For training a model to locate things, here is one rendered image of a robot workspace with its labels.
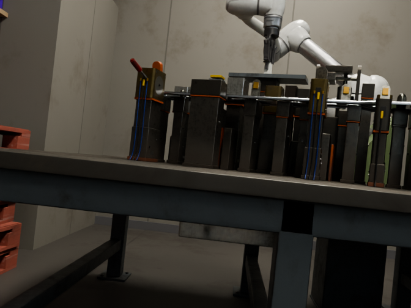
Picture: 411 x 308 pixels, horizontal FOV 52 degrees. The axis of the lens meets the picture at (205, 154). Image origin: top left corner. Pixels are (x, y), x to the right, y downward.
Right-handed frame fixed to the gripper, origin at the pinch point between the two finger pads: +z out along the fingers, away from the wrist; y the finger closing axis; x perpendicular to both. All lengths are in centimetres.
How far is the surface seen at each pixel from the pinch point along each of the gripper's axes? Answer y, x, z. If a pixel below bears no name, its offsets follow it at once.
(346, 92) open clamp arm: 16.5, 41.3, 13.5
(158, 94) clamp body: 59, -22, 23
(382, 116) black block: 48, 59, 27
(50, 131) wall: -15, -162, 38
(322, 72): 45, 38, 12
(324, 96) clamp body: 51, 41, 22
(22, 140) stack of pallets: 36, -126, 46
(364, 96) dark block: 10, 48, 14
